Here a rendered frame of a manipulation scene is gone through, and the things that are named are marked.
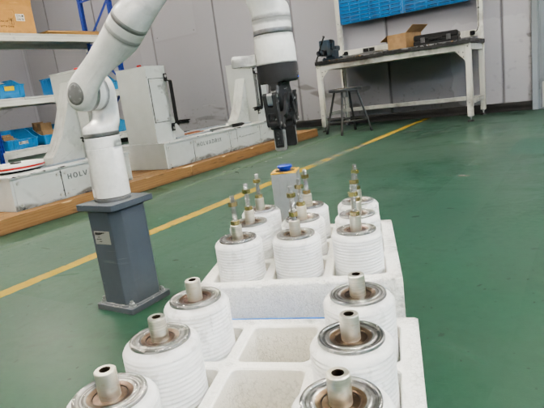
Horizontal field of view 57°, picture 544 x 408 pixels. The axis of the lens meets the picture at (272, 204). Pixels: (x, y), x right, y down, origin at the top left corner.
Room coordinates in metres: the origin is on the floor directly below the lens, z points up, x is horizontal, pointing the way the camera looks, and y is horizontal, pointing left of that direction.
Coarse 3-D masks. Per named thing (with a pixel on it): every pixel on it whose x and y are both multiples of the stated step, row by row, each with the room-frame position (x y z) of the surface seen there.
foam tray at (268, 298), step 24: (384, 240) 1.06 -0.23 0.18; (216, 264) 1.05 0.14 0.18; (240, 288) 0.90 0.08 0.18; (264, 288) 0.89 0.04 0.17; (288, 288) 0.88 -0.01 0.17; (312, 288) 0.87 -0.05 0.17; (240, 312) 0.90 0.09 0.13; (264, 312) 0.89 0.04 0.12; (288, 312) 0.88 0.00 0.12; (312, 312) 0.88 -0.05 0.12
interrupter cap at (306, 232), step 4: (300, 228) 0.98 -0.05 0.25; (304, 228) 0.98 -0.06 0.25; (308, 228) 0.97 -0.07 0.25; (280, 232) 0.97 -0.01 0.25; (284, 232) 0.97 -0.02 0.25; (288, 232) 0.97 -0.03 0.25; (304, 232) 0.96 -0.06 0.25; (308, 232) 0.95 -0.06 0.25; (312, 232) 0.94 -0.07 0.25; (280, 236) 0.95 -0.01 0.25; (284, 236) 0.94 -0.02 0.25; (288, 236) 0.94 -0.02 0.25; (292, 236) 0.94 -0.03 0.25; (296, 236) 0.93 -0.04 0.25; (300, 236) 0.93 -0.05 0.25; (304, 236) 0.92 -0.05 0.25; (308, 236) 0.93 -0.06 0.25
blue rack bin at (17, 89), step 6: (6, 84) 5.83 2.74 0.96; (12, 84) 5.54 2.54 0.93; (18, 84) 5.60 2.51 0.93; (0, 90) 5.43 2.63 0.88; (6, 90) 5.49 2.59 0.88; (12, 90) 5.54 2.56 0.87; (18, 90) 5.60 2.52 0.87; (0, 96) 5.42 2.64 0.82; (6, 96) 5.48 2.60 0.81; (12, 96) 5.53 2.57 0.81; (18, 96) 5.59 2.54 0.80; (24, 96) 5.66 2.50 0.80
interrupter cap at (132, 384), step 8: (120, 376) 0.50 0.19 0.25; (128, 376) 0.50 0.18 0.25; (136, 376) 0.49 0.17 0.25; (88, 384) 0.49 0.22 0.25; (120, 384) 0.48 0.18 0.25; (128, 384) 0.48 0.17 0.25; (136, 384) 0.48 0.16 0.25; (144, 384) 0.47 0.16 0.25; (80, 392) 0.48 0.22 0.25; (88, 392) 0.47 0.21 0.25; (96, 392) 0.48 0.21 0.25; (128, 392) 0.47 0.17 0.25; (136, 392) 0.46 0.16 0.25; (144, 392) 0.46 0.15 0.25; (72, 400) 0.46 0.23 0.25; (80, 400) 0.46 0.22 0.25; (88, 400) 0.46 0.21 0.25; (96, 400) 0.46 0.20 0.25; (120, 400) 0.46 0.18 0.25; (128, 400) 0.45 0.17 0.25; (136, 400) 0.45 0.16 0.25
